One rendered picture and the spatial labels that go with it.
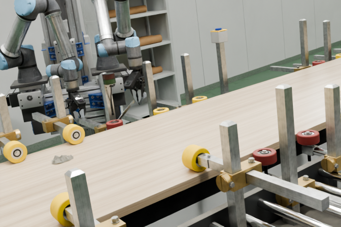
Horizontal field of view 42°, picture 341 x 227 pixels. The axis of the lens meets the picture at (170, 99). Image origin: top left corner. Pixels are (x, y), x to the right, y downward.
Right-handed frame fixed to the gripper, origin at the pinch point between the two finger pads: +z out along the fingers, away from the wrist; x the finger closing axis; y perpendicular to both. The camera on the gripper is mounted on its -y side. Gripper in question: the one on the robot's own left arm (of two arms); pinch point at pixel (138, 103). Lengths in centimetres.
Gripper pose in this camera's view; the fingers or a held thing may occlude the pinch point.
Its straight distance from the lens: 244.0
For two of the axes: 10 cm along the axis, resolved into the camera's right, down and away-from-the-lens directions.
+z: 1.3, 9.6, 2.4
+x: -8.2, -0.3, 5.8
